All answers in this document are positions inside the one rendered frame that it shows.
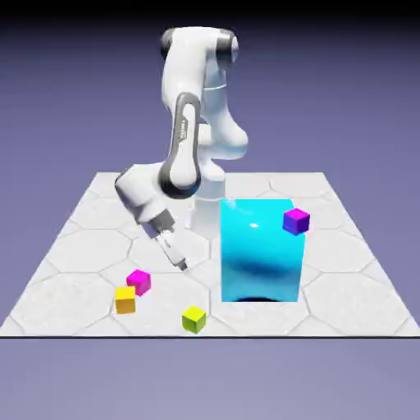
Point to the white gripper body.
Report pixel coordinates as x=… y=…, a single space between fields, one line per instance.
x=169 y=245

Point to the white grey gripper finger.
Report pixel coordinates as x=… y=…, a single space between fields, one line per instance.
x=182 y=263

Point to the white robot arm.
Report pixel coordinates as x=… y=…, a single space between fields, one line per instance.
x=182 y=78

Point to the small magenta cube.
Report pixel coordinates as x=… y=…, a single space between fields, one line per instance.
x=139 y=281

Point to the small lime green cube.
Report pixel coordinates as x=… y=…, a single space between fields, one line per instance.
x=194 y=320

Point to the small yellow cube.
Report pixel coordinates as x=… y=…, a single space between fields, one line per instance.
x=125 y=300

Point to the small purple cube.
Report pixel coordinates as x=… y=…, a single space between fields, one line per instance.
x=296 y=221

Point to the large cyan box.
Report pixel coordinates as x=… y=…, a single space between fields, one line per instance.
x=259 y=249

